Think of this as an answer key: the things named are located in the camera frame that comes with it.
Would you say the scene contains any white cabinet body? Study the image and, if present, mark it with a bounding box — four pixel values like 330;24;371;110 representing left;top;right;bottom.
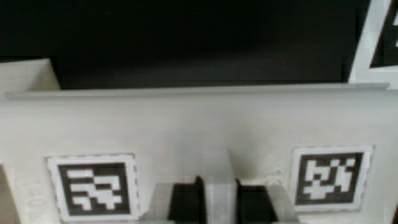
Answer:
0;84;398;224

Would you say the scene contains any white U-shaped fence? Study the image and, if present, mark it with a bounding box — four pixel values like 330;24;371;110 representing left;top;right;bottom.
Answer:
0;59;60;95

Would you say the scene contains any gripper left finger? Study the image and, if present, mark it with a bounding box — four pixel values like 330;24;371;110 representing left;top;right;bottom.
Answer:
166;177;205;224

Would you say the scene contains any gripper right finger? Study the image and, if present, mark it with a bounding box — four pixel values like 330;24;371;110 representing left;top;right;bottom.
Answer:
236;182;277;224

